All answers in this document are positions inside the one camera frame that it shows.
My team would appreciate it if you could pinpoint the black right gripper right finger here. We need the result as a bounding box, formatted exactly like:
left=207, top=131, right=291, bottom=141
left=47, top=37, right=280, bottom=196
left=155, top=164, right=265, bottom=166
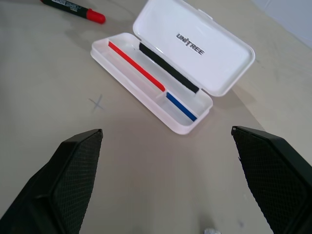
left=231, top=125, right=312, bottom=234

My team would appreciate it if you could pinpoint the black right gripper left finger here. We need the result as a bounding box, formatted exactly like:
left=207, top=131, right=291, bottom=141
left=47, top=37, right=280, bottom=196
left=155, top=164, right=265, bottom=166
left=0, top=128, right=103, bottom=234

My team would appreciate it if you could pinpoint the white plastic pencil case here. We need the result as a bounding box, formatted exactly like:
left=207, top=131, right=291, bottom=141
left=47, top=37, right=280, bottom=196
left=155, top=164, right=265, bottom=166
left=90, top=0, right=256, bottom=136

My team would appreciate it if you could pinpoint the black marker with red cap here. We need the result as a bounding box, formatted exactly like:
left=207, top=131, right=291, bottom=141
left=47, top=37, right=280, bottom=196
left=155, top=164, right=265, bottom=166
left=39, top=0, right=107, bottom=25

